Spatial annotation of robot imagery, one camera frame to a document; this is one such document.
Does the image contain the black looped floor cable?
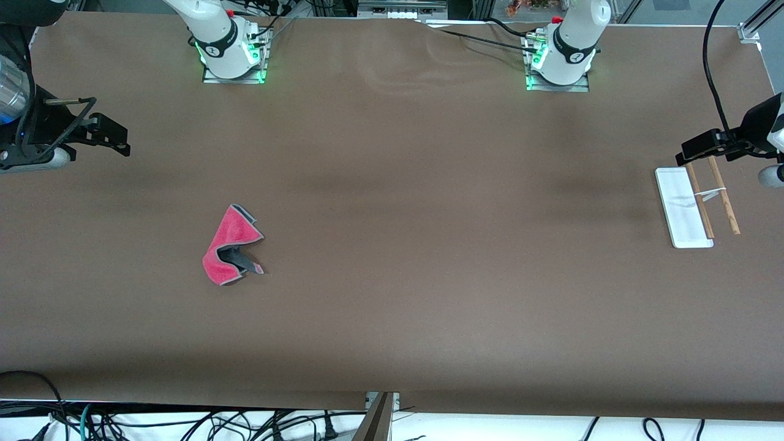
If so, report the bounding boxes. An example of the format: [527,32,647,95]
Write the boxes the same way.
[0,370,65,441]

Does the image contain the brown table cover sheet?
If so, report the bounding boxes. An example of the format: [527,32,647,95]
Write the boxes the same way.
[0,11,784,422]

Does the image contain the pink towel with grey edge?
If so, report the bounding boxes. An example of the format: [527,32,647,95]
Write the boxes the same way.
[202,203,265,287]

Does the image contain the tangled black floor cables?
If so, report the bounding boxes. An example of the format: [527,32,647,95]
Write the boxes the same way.
[92,409,368,441]

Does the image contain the white rack with wooden bars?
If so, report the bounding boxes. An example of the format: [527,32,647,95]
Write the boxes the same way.
[654,156,742,249]

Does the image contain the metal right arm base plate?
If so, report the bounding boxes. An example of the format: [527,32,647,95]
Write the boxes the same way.
[202,28,268,85]

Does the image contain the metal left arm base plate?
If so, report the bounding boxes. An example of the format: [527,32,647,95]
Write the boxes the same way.
[525,34,590,93]

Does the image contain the black cable at arm base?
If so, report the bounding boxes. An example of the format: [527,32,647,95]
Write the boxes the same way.
[236,0,298,43]

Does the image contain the grey device with white connectors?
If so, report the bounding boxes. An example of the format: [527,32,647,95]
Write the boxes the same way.
[357,0,449,20]

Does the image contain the aluminium frame profile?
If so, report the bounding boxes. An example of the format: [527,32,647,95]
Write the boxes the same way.
[737,0,784,43]

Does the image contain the orange object behind table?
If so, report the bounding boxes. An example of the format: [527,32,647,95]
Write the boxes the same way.
[505,0,567,18]

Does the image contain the thin black table cable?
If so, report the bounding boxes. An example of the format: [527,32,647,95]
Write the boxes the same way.
[416,17,540,55]

